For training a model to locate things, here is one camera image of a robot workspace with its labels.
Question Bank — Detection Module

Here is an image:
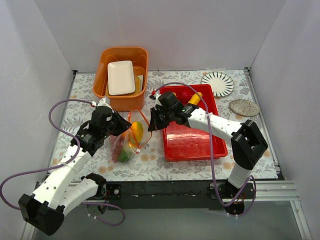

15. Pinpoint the purple grape bunch toy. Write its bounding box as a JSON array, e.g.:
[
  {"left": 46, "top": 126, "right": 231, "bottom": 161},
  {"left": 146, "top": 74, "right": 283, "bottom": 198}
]
[{"left": 109, "top": 136, "right": 123, "bottom": 163}]

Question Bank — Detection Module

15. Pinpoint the green yellow papaya toy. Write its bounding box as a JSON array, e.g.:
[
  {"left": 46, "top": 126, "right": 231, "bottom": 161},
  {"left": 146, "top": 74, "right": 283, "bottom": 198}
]
[{"left": 128, "top": 121, "right": 144, "bottom": 147}]

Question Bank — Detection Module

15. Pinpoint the yellow elongated mango toy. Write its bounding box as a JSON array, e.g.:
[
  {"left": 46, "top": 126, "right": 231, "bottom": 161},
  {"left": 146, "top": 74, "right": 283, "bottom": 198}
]
[{"left": 188, "top": 92, "right": 202, "bottom": 105}]

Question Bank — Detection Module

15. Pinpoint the clear zip top bag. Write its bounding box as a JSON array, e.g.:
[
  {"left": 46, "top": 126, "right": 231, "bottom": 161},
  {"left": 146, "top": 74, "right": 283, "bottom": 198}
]
[{"left": 108, "top": 108, "right": 152, "bottom": 163}]

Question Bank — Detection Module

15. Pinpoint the orange green mango toy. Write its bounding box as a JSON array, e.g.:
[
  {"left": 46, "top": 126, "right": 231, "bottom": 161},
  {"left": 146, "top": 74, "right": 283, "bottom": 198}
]
[{"left": 118, "top": 147, "right": 134, "bottom": 163}]

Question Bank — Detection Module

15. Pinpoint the orange tangerine toy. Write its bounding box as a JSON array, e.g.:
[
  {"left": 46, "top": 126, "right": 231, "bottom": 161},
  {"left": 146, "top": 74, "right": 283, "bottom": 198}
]
[{"left": 121, "top": 132, "right": 127, "bottom": 139}]

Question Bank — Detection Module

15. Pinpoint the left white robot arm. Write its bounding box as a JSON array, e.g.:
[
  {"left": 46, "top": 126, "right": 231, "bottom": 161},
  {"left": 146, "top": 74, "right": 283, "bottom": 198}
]
[{"left": 18, "top": 105, "right": 131, "bottom": 236}]

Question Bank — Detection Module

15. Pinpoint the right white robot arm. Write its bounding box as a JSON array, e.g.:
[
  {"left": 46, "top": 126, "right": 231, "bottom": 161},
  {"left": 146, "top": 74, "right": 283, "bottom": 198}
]
[{"left": 148, "top": 91, "right": 268, "bottom": 199}]

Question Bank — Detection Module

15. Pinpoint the dark red round fruit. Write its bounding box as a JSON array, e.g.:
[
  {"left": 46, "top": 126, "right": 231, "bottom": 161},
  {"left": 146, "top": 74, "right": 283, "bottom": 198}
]
[{"left": 180, "top": 91, "right": 193, "bottom": 102}]

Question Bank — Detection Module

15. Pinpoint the red plastic tray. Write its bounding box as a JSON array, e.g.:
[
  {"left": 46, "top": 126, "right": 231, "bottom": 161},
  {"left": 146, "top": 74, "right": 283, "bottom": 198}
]
[{"left": 159, "top": 84, "right": 228, "bottom": 162}]

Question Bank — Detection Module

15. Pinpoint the yellow tray in bin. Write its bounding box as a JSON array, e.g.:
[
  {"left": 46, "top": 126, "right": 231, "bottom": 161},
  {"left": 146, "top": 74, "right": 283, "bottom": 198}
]
[{"left": 105, "top": 74, "right": 142, "bottom": 96}]

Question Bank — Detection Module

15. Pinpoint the white rectangular plate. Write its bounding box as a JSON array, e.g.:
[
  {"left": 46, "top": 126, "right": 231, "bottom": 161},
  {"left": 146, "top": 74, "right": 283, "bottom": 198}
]
[{"left": 107, "top": 60, "right": 134, "bottom": 85}]

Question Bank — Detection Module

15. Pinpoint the white striped round plate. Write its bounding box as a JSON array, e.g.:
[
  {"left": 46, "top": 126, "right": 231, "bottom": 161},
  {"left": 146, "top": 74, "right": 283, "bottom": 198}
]
[{"left": 200, "top": 71, "right": 235, "bottom": 98}]

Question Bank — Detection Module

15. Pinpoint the orange plastic bin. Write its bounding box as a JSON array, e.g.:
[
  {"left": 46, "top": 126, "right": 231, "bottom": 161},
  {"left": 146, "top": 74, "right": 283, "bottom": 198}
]
[{"left": 93, "top": 46, "right": 149, "bottom": 112}]

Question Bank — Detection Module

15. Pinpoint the speckled round coaster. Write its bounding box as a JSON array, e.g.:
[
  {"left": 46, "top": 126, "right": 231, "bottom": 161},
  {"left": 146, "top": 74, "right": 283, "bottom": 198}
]
[{"left": 229, "top": 99, "right": 260, "bottom": 117}]

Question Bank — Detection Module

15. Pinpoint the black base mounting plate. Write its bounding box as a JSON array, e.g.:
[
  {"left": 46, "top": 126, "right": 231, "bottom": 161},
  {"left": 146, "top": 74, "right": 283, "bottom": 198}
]
[{"left": 89, "top": 180, "right": 239, "bottom": 210}]

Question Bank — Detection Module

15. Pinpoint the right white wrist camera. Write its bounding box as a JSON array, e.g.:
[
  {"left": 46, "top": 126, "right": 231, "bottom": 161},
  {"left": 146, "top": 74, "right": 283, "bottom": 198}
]
[{"left": 154, "top": 93, "right": 162, "bottom": 109}]

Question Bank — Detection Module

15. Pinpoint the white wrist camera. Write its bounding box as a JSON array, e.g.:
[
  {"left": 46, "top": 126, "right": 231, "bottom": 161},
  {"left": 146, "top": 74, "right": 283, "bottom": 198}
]
[
  {"left": 154, "top": 93, "right": 162, "bottom": 109},
  {"left": 97, "top": 97, "right": 110, "bottom": 108}
]

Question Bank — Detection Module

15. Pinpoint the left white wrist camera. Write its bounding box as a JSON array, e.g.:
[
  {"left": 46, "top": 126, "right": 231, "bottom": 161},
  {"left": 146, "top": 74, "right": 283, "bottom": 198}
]
[{"left": 97, "top": 97, "right": 110, "bottom": 108}]

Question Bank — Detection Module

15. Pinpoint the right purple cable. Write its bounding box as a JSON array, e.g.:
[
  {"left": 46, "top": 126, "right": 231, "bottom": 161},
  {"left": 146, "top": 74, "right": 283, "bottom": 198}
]
[{"left": 149, "top": 82, "right": 257, "bottom": 217}]

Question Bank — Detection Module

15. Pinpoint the purple cable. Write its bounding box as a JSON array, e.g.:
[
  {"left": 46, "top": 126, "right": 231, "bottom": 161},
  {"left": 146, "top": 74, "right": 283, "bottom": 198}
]
[
  {"left": 149, "top": 82, "right": 257, "bottom": 217},
  {"left": 0, "top": 98, "right": 125, "bottom": 227}
]

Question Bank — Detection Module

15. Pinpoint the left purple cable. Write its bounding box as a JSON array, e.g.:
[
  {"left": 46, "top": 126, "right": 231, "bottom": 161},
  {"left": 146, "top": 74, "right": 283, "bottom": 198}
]
[{"left": 0, "top": 98, "right": 125, "bottom": 227}]

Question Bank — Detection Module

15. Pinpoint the aluminium frame rail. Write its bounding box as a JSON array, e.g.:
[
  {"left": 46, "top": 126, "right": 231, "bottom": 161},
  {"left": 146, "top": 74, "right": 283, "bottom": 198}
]
[{"left": 31, "top": 180, "right": 301, "bottom": 203}]

